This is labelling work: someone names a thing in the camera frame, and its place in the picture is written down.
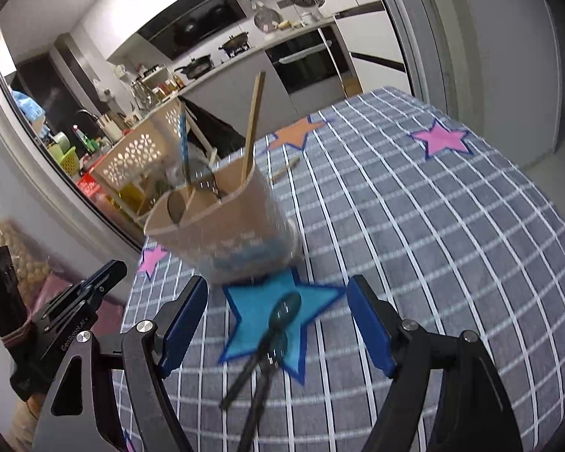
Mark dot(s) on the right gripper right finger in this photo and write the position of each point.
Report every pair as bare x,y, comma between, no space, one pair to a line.
473,411

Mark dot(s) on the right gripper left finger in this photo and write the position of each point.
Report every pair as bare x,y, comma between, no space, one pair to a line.
80,412

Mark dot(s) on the beige plastic utensil holder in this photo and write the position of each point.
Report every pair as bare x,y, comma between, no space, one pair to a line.
243,235

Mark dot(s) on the black handled utensil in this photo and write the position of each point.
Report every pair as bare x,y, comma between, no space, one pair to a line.
269,364

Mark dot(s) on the blue patterned chopstick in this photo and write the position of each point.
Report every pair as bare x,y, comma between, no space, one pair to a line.
184,149

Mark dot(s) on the wooden chopstick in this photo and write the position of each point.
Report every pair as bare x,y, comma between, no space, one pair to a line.
248,159
283,171

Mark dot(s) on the black slotted spoon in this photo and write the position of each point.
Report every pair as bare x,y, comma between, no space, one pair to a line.
203,178

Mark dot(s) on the bag of nuts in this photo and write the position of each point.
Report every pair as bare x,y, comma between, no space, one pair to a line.
31,266

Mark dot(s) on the beige perforated storage cart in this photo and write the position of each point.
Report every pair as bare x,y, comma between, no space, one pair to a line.
127,173

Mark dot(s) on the grey checked tablecloth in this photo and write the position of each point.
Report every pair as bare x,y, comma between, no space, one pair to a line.
454,241

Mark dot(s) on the black wok on stove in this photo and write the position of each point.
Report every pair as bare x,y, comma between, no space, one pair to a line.
197,67

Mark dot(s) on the black pot on stove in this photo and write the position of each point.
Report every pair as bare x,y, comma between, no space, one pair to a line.
236,45

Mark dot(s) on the black range hood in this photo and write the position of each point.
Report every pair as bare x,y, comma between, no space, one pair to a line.
186,23

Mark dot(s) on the black built-in oven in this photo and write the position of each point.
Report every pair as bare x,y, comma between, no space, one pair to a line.
308,59

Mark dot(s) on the white refrigerator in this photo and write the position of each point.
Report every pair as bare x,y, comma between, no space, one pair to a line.
371,42

